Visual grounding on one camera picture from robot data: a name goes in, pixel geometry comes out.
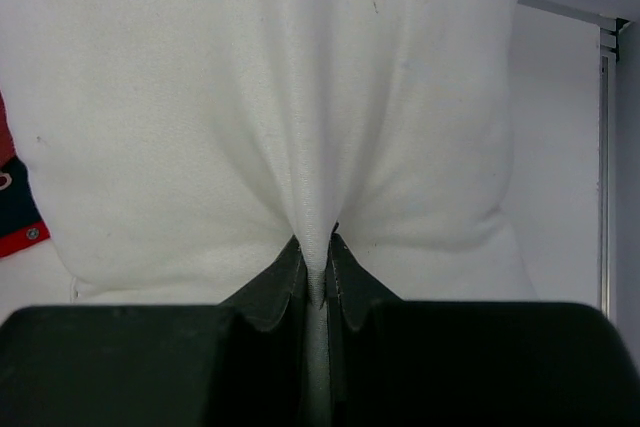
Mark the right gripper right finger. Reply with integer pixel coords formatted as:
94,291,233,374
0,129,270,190
326,234,639,426

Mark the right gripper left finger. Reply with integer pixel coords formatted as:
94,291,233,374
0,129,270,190
1,240,306,426

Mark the white pillow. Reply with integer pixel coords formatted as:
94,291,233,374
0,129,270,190
1,0,530,426

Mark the red navy pillowcase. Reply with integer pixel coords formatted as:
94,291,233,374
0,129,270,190
0,102,50,258

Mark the aluminium frame rail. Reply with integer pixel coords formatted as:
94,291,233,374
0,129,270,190
518,0,631,322

